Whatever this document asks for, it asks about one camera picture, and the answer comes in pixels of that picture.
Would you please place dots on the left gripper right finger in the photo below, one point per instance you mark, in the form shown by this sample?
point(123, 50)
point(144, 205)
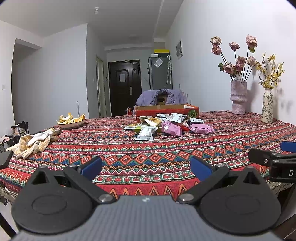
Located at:
point(209, 177)

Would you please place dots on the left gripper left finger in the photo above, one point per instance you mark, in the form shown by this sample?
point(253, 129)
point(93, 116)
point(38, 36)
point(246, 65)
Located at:
point(81, 178)

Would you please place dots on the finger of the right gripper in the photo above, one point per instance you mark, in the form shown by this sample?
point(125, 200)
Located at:
point(262, 157)
point(288, 146)

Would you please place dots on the white snack packet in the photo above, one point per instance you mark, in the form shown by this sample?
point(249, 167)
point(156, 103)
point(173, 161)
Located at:
point(146, 134)

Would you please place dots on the speckled white vase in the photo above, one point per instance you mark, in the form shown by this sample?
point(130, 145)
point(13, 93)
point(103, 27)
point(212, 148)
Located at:
point(267, 106)

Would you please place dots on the patterned red tablecloth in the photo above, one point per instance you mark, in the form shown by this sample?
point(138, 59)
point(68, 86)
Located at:
point(159, 167)

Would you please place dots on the pink snack packet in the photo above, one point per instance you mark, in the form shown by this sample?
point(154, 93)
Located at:
point(171, 129)
point(201, 128)

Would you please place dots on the plate of orange peels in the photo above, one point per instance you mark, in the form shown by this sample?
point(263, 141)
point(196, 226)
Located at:
point(69, 122)

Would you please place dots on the yellow white cloth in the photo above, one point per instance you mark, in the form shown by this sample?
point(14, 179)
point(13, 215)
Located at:
point(32, 144)

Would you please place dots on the pink textured vase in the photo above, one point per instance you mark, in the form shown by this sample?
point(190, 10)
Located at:
point(238, 96)

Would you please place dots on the red cardboard box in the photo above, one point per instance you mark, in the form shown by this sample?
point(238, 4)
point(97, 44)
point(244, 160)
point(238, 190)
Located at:
point(153, 110)

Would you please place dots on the green snack packet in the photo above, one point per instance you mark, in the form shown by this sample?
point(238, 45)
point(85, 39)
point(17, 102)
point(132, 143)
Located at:
point(138, 129)

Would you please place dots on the biscuit picture snack packet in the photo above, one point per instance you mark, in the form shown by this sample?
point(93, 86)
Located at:
point(154, 122)

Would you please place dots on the dried pink roses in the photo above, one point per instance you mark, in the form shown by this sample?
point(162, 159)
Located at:
point(241, 68)

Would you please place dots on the purple jacket on chair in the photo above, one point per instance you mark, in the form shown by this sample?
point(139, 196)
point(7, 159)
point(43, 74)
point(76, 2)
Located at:
point(154, 97)

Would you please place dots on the dark entrance door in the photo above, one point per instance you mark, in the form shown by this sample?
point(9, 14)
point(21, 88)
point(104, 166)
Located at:
point(124, 85)

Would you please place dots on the grey refrigerator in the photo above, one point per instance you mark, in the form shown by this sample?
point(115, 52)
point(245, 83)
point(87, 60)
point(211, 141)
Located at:
point(160, 72)

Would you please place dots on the yellow box on fridge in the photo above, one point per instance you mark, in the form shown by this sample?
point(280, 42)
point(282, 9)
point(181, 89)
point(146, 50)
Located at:
point(161, 51)

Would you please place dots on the wall electrical panel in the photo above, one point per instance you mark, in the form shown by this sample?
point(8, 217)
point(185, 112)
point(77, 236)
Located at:
point(179, 50)

